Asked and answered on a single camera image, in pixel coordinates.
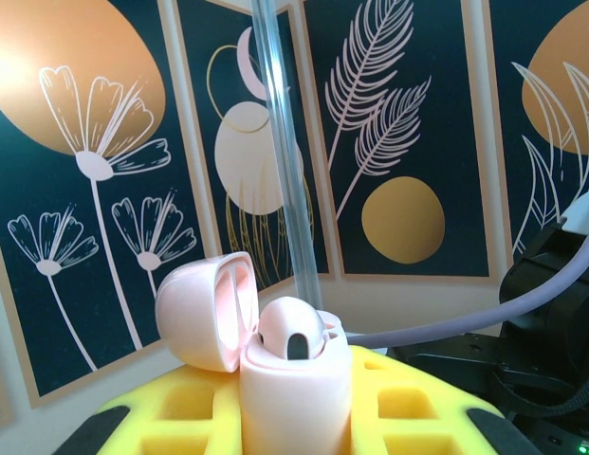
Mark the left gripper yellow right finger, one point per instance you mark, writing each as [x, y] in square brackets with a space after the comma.
[403, 403]

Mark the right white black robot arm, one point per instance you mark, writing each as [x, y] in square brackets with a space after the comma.
[581, 208]

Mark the clear vertical tube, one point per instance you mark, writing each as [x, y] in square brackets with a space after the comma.
[287, 142]

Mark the pink earbud charging case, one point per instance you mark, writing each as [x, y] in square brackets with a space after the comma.
[294, 407]

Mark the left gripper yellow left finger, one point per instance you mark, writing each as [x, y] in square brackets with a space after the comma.
[189, 407]

